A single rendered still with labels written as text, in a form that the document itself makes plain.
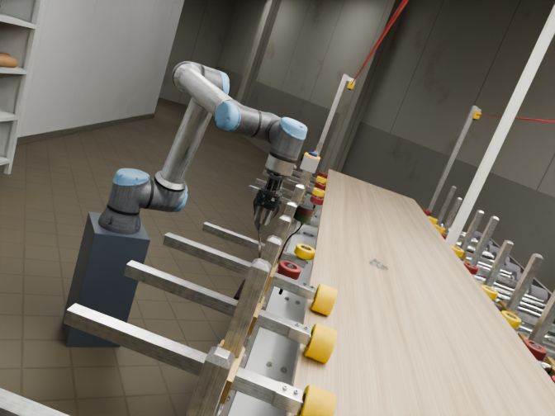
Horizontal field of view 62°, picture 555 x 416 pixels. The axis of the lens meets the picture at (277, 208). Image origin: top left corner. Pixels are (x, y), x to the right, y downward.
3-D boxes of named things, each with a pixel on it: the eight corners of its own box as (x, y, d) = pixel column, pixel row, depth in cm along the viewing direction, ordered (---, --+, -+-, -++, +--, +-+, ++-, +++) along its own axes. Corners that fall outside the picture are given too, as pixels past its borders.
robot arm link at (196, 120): (139, 196, 231) (194, 57, 197) (173, 200, 241) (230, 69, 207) (145, 215, 220) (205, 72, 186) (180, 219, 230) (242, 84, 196)
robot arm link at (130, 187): (104, 197, 220) (112, 163, 216) (139, 202, 230) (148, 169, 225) (111, 210, 208) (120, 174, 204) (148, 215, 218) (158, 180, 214)
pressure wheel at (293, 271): (268, 294, 159) (278, 264, 156) (271, 285, 166) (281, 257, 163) (289, 302, 158) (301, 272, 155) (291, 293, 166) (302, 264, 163)
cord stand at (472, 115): (420, 227, 407) (474, 105, 379) (418, 224, 416) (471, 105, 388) (429, 230, 407) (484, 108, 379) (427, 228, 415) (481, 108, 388)
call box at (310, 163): (298, 170, 204) (304, 153, 202) (300, 167, 211) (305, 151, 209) (313, 175, 203) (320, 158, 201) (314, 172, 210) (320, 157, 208)
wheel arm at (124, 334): (61, 324, 86) (65, 308, 85) (72, 315, 90) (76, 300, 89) (315, 423, 84) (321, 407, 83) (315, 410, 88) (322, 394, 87)
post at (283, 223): (230, 356, 144) (279, 215, 132) (232, 349, 148) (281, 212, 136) (239, 359, 144) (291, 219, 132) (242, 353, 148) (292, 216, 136)
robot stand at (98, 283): (65, 347, 219) (94, 233, 204) (63, 317, 240) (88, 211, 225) (120, 347, 232) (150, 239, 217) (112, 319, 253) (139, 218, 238)
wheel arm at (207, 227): (201, 232, 186) (203, 222, 185) (203, 229, 189) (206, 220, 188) (303, 270, 184) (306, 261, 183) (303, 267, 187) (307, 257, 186)
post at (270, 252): (208, 404, 120) (268, 236, 108) (211, 395, 123) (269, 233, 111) (220, 408, 120) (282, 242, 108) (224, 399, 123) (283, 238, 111)
